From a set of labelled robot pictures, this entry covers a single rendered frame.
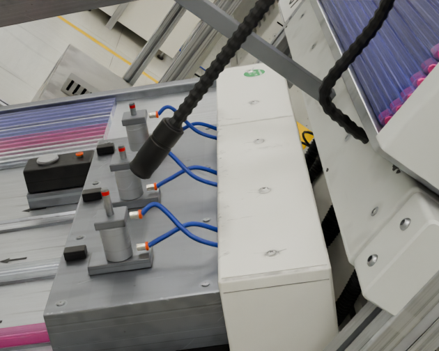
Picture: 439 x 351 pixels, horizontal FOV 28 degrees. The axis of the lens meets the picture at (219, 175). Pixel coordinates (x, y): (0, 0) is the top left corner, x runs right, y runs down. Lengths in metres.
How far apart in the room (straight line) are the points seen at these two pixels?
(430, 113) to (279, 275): 0.16
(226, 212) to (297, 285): 0.12
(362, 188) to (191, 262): 0.15
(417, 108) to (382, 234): 0.09
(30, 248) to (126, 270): 0.22
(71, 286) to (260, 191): 0.17
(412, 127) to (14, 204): 0.58
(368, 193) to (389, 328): 0.10
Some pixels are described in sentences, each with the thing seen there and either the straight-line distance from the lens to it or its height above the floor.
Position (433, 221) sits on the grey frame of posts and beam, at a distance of 0.54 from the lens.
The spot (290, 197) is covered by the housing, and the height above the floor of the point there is 1.28.
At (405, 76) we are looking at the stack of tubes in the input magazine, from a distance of 0.61.
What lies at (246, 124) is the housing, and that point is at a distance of 0.88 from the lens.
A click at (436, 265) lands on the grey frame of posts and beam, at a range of 0.56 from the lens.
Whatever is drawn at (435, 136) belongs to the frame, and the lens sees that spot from 0.54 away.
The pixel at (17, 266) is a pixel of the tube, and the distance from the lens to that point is 0.85.
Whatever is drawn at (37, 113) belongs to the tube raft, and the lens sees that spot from 1.25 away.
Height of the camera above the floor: 1.50
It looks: 20 degrees down
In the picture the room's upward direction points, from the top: 38 degrees clockwise
